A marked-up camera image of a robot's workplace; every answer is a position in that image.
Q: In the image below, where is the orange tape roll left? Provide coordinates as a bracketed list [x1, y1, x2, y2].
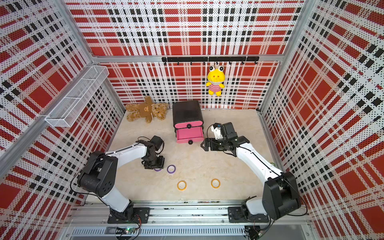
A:
[177, 180, 187, 191]

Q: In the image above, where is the yellow frog plush toy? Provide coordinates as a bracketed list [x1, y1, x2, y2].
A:
[206, 66, 225, 97]

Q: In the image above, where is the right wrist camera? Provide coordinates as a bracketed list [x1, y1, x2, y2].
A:
[210, 122, 238, 140]

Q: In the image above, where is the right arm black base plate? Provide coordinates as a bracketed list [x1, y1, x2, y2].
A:
[228, 207, 269, 224]

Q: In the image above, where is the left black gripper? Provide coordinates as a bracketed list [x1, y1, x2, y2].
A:
[144, 152, 166, 169]

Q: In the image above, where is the brown teddy bear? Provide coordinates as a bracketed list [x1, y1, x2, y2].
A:
[126, 96, 169, 124]

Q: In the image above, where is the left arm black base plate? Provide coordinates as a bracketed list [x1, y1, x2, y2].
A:
[107, 207, 150, 224]

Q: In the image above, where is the green circuit board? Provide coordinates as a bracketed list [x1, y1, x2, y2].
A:
[116, 227, 137, 235]

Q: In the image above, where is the black drawer cabinet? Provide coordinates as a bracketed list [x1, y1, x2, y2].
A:
[172, 100, 204, 137]

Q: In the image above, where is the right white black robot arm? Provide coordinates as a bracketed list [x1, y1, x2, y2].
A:
[201, 136, 302, 220]

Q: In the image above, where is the orange tape roll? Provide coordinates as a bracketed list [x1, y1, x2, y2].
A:
[177, 180, 187, 191]
[211, 179, 221, 189]

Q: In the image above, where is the aluminium mounting rail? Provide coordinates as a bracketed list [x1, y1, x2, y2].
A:
[64, 200, 313, 229]

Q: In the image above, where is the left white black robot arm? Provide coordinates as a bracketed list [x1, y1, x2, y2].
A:
[77, 136, 165, 213]

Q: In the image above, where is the white wire mesh basket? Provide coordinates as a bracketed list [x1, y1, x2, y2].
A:
[45, 65, 109, 128]

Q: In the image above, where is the black hook rail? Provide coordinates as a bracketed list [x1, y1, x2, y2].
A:
[162, 56, 260, 64]

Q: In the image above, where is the black connector box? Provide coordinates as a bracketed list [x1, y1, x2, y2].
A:
[245, 226, 263, 240]

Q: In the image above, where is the orange tape roll right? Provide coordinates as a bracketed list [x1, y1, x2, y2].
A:
[211, 179, 221, 189]

